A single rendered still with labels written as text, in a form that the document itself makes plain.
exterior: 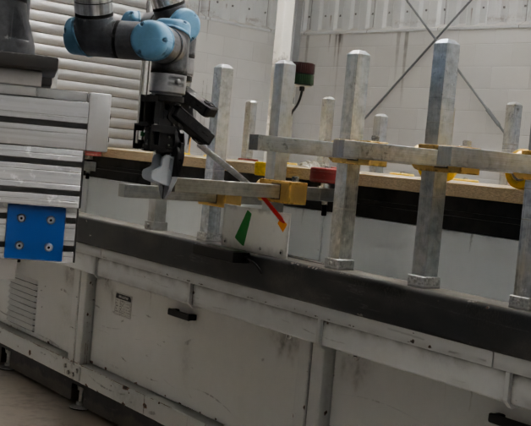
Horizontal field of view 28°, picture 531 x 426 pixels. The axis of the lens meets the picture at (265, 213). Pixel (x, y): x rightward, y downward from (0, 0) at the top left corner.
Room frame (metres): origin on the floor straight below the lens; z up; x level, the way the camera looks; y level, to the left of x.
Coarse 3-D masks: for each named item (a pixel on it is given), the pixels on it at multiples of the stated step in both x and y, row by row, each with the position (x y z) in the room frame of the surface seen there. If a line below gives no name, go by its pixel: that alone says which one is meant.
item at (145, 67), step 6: (150, 6) 5.10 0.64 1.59; (150, 12) 5.10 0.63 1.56; (144, 66) 5.10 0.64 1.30; (150, 66) 5.11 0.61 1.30; (144, 72) 5.10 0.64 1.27; (150, 72) 5.11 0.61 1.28; (144, 78) 5.10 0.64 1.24; (144, 84) 5.10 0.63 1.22; (144, 90) 5.10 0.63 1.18; (138, 108) 5.12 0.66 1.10; (138, 114) 5.12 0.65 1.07; (138, 120) 5.12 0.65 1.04; (138, 132) 5.11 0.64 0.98; (138, 138) 5.10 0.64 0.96
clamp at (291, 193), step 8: (280, 184) 2.35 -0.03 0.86; (288, 184) 2.33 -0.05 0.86; (296, 184) 2.33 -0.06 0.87; (304, 184) 2.35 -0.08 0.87; (280, 192) 2.35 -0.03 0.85; (288, 192) 2.32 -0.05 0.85; (296, 192) 2.33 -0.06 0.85; (304, 192) 2.35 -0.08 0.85; (272, 200) 2.37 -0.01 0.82; (280, 200) 2.35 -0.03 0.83; (288, 200) 2.32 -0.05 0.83; (296, 200) 2.33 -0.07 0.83; (304, 200) 2.35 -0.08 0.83
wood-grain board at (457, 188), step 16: (144, 160) 3.25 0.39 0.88; (192, 160) 3.03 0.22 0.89; (240, 160) 3.78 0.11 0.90; (288, 176) 2.66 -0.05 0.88; (304, 176) 2.61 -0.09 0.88; (368, 176) 2.42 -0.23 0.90; (384, 176) 2.38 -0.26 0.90; (400, 176) 2.86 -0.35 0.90; (416, 192) 2.30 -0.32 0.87; (448, 192) 2.22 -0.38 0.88; (464, 192) 2.18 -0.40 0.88; (480, 192) 2.15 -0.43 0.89; (496, 192) 2.11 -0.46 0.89; (512, 192) 2.08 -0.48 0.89
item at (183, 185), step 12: (180, 180) 2.20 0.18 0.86; (192, 180) 2.21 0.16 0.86; (204, 180) 2.23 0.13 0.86; (216, 180) 2.25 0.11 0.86; (180, 192) 2.20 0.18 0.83; (192, 192) 2.21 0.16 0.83; (204, 192) 2.23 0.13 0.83; (216, 192) 2.25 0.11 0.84; (228, 192) 2.27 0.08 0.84; (240, 192) 2.29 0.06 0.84; (252, 192) 2.31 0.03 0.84; (264, 192) 2.32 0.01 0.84; (276, 192) 2.35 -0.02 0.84; (312, 192) 2.40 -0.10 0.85; (324, 192) 2.42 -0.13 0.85; (324, 204) 2.44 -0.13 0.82
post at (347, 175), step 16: (352, 64) 2.20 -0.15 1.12; (368, 64) 2.20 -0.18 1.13; (352, 80) 2.19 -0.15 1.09; (368, 80) 2.20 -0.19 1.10; (352, 96) 2.19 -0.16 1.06; (352, 112) 2.18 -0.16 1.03; (352, 128) 2.18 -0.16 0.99; (336, 176) 2.21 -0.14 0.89; (352, 176) 2.19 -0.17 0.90; (336, 192) 2.21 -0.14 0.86; (352, 192) 2.19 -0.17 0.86; (336, 208) 2.20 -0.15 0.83; (352, 208) 2.20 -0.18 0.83; (336, 224) 2.20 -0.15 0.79; (352, 224) 2.20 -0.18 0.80; (336, 240) 2.19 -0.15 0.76; (352, 240) 2.20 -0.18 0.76; (336, 256) 2.19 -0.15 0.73
